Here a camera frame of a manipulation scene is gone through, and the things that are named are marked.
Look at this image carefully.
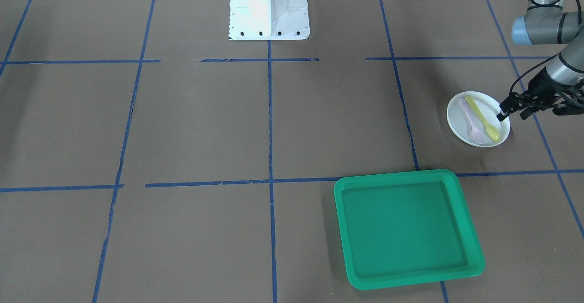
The green plastic tray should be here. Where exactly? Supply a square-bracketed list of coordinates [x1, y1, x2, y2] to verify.
[334, 169, 485, 290]

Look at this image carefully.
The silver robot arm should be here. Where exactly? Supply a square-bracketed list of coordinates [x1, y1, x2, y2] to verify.
[497, 0, 584, 121]

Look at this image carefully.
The pink plastic spoon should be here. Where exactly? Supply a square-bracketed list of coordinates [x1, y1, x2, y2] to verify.
[459, 97, 485, 145]

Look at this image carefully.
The yellow plastic spoon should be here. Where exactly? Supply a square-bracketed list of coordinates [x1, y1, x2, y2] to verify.
[464, 95, 501, 141]

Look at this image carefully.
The white round plate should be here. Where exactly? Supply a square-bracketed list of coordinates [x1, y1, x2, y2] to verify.
[446, 91, 511, 148]

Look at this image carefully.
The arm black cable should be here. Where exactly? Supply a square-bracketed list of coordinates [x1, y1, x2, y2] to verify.
[507, 0, 580, 107]

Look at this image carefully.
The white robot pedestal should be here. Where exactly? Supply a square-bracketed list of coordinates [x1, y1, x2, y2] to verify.
[228, 0, 311, 41]

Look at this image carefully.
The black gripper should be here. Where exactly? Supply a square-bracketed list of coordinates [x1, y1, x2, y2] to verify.
[496, 69, 567, 121]

